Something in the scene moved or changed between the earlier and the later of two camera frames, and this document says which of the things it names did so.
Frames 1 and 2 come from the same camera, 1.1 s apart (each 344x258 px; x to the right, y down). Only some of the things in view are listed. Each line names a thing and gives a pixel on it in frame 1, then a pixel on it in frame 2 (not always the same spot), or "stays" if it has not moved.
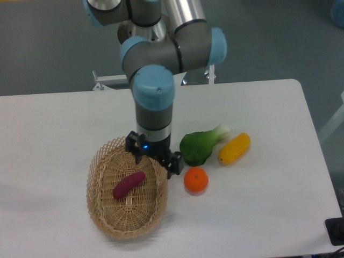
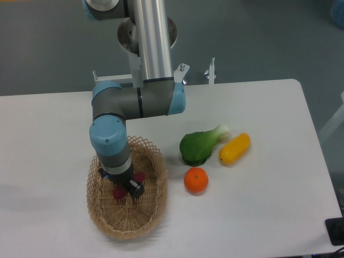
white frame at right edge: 335,123 stays
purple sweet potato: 128,184 stays
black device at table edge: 335,227 stays
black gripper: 158,150 → 124,180
